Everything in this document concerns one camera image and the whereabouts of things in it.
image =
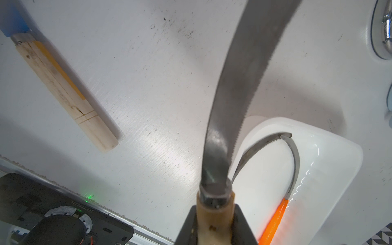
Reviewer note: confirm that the orange handle sickle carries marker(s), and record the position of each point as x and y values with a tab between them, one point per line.
272	226

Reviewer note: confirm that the light blue mug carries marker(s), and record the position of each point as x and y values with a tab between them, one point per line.
388	115

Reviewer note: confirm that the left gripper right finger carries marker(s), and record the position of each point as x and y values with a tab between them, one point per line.
241	231

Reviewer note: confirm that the blue blade wooden sickle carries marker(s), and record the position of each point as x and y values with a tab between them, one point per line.
57	81

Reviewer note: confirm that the white rectangular storage tray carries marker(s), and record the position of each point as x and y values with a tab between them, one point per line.
328	165

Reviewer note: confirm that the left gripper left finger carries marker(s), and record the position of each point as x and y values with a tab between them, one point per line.
189	231

